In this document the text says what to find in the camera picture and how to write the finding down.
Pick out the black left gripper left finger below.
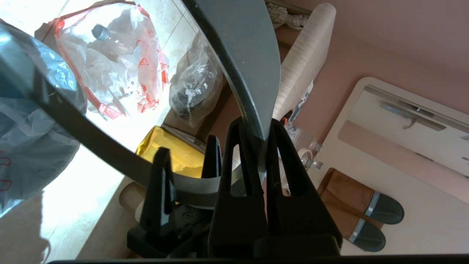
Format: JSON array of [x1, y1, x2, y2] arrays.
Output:
[[207, 117, 270, 239]]

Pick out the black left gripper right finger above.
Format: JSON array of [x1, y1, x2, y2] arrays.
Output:
[[265, 118, 343, 241]]

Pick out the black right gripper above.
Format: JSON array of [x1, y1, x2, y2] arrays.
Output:
[[126, 135, 224, 258]]

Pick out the used white bag red trim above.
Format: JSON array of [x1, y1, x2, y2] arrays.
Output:
[[54, 1, 170, 121]]

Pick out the black bin retaining ring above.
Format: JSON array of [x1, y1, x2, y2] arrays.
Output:
[[0, 0, 282, 210]]

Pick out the white plastic bag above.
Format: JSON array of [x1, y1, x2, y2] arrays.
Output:
[[0, 20, 89, 217]]

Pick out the yellow fabric bag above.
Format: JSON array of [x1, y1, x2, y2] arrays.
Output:
[[136, 125, 206, 179]]

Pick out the clear plastic bag dark contents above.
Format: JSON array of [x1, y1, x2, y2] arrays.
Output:
[[169, 32, 225, 129]]

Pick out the brown slipper grey toe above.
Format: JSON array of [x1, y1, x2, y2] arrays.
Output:
[[317, 188, 387, 253], [322, 168, 405, 225]]

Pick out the grey ribbed round pouf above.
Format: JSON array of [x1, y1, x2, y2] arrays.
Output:
[[119, 181, 148, 223]]

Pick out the clear water bottle white cap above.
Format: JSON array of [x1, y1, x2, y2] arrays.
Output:
[[288, 124, 324, 153], [298, 148, 324, 172]]

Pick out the blue white packet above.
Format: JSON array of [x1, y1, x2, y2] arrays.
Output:
[[292, 78, 314, 124]]

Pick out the white furniture panel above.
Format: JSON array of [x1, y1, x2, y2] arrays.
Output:
[[306, 76, 469, 257]]

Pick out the beige striped furniture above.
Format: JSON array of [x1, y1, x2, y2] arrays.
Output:
[[272, 3, 337, 122]]

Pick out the clear plastic bottle grey cap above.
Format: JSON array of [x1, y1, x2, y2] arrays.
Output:
[[91, 23, 111, 42]]

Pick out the grey mesh bundle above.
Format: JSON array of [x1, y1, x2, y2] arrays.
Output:
[[265, 1, 313, 30]]

